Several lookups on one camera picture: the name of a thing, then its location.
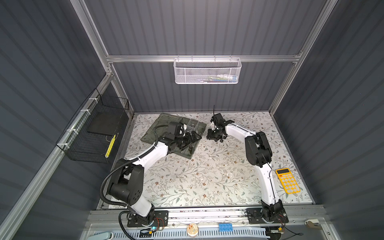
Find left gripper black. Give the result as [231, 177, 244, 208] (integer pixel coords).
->
[174, 130, 201, 150]

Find green compartment organizer box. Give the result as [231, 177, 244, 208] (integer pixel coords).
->
[141, 113, 207, 159]

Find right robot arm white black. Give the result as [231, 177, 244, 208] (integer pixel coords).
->
[207, 114, 289, 223]

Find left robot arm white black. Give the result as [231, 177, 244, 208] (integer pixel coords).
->
[100, 122, 202, 218]

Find markers in white basket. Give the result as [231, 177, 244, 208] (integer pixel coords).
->
[199, 75, 238, 84]

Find yellow marker in black basket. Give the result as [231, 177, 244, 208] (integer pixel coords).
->
[105, 135, 117, 159]

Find yellow calculator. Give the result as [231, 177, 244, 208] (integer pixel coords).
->
[275, 168, 301, 194]

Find blue toy brick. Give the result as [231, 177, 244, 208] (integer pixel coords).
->
[219, 223, 233, 233]

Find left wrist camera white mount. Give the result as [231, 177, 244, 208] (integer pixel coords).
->
[179, 123, 187, 136]

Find white wire mesh basket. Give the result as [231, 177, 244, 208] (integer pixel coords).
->
[173, 58, 242, 85]

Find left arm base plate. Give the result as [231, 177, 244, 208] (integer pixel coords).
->
[127, 210, 169, 228]

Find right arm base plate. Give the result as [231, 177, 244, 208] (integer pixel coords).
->
[244, 208, 289, 225]

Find black wire mesh basket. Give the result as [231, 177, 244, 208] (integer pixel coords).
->
[57, 90, 130, 164]

